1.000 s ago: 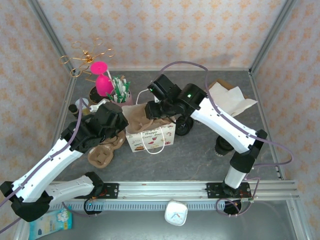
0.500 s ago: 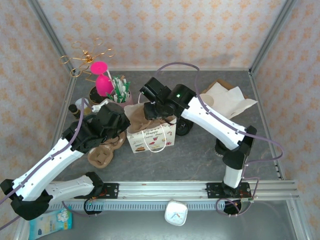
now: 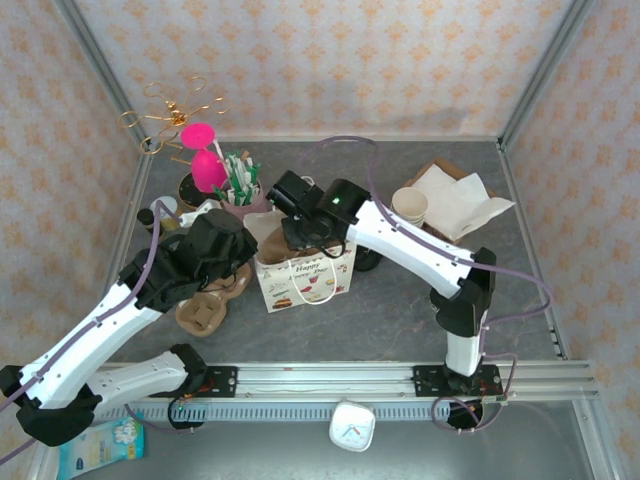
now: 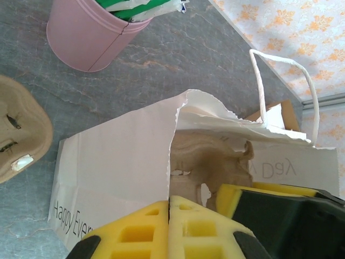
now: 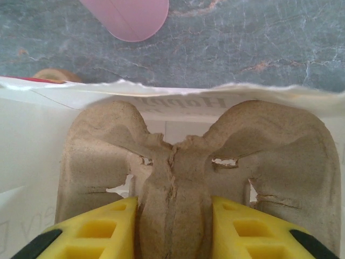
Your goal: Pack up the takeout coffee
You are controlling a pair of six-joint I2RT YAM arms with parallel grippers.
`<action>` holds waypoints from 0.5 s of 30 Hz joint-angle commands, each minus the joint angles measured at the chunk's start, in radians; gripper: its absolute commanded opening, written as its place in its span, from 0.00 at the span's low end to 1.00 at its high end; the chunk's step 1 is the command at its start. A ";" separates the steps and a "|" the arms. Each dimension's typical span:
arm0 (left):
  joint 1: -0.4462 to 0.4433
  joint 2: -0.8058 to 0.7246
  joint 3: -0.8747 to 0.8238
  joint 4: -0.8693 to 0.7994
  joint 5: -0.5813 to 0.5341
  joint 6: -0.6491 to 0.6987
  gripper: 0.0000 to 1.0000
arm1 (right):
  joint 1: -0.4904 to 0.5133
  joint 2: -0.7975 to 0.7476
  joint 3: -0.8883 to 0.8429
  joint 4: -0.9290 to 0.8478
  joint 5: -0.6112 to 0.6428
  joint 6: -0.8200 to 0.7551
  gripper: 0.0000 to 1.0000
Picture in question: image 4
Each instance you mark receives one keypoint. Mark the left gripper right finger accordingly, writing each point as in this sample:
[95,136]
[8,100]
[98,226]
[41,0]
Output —
[205,234]

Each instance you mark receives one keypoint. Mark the aluminium table edge rail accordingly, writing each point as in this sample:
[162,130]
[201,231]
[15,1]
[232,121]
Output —
[326,102]

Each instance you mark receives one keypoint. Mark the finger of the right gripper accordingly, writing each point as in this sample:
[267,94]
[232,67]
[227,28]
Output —
[291,226]

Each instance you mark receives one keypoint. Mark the brown pulp cup carrier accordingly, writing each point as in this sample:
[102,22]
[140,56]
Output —
[205,159]
[24,129]

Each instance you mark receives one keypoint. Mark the wrapped straws bundle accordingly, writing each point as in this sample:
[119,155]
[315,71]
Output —
[140,8]

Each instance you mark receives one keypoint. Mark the pink metal bucket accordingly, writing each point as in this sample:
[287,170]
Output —
[86,35]

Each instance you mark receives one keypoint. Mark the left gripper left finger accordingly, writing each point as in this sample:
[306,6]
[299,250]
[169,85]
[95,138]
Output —
[129,237]

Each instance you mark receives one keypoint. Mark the white paper napkin pile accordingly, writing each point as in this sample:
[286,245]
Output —
[276,117]

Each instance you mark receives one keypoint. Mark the white paper gift bag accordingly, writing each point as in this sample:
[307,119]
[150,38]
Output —
[121,151]

